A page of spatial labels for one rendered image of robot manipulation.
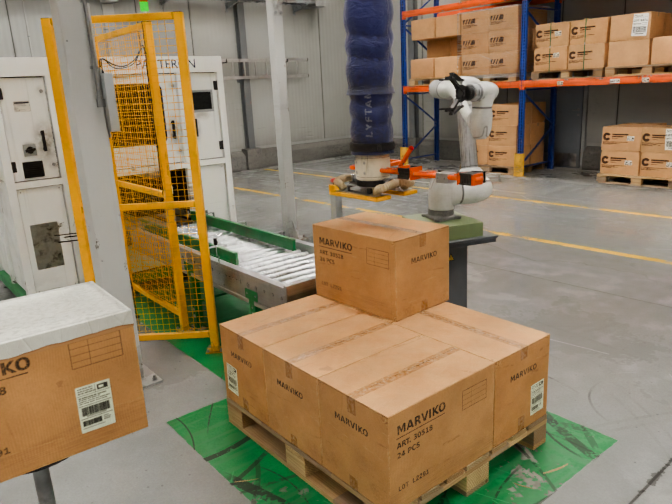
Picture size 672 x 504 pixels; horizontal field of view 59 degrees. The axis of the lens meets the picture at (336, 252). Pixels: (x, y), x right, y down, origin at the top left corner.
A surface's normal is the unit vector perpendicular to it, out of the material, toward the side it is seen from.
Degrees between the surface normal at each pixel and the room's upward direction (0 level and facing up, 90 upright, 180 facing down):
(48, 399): 90
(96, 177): 90
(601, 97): 90
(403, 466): 90
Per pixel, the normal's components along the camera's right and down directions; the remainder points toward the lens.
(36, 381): 0.61, 0.18
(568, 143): -0.76, 0.21
